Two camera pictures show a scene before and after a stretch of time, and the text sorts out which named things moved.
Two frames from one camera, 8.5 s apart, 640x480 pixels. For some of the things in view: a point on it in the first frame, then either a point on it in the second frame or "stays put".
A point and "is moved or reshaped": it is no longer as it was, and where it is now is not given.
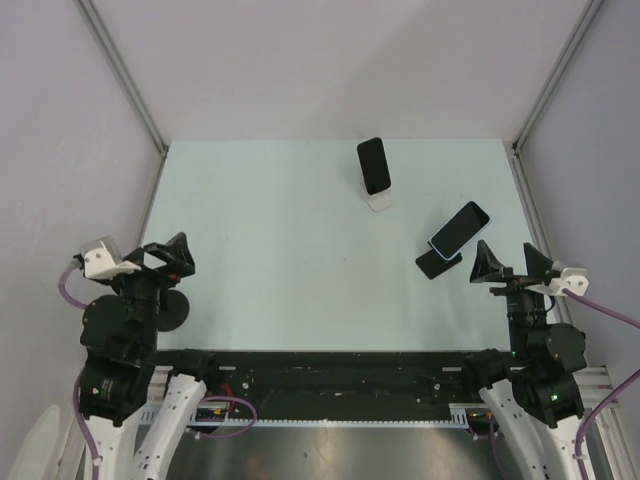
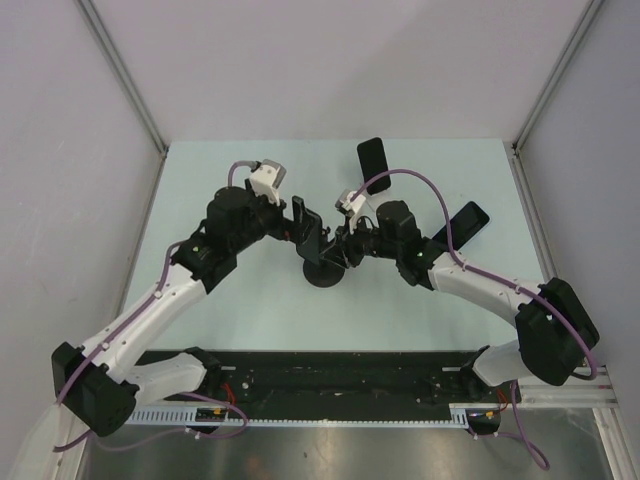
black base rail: x=341 y=383 stays put
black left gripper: x=177 y=252 to x=285 y=228
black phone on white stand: x=374 y=166 stays put
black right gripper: x=537 y=265 to x=343 y=250
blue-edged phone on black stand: x=461 y=230 stays put
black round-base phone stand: x=173 y=310 is moved or reshaped
